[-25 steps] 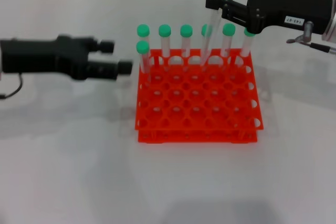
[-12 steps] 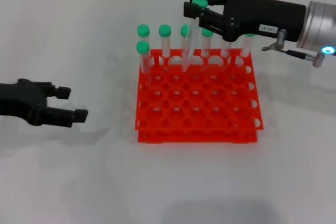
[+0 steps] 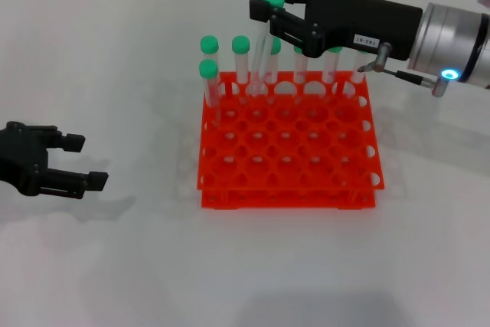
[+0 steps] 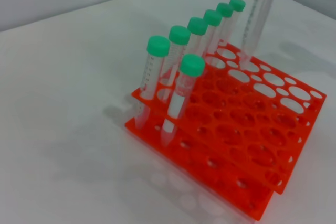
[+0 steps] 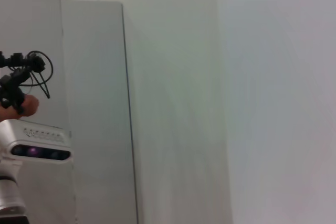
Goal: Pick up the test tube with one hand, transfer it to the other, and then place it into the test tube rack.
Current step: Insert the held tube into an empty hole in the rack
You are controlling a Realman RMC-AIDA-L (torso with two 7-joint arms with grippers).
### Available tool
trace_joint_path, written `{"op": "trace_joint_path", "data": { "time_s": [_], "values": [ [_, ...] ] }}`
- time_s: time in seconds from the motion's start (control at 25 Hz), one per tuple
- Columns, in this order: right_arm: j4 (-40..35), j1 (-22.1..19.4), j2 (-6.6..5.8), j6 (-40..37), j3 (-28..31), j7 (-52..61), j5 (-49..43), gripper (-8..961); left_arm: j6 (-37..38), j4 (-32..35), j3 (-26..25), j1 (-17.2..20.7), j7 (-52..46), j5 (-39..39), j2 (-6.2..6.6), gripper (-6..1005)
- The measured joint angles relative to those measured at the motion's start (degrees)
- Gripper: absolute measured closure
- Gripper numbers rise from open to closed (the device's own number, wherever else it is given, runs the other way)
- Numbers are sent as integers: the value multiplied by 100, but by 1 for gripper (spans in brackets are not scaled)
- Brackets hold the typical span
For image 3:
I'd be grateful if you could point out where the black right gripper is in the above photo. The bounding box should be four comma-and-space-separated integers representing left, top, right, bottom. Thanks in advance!
248, 0, 423, 61

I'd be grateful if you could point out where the orange test tube rack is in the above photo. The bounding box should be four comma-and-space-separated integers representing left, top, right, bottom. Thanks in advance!
196, 70, 385, 211

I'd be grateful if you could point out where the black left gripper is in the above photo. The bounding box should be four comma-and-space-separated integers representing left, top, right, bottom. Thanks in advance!
0, 120, 109, 200

